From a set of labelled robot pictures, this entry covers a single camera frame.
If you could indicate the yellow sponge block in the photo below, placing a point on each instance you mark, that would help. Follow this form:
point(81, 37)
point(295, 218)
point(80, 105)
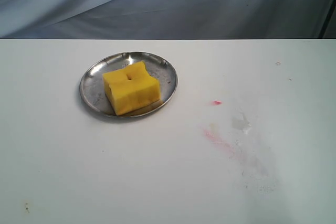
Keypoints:
point(130, 88)

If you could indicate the round stainless steel plate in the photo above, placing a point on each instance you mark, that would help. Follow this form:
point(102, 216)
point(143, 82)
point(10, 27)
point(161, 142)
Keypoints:
point(91, 87)

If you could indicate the grey fabric backdrop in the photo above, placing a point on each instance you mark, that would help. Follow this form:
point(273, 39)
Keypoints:
point(162, 19)

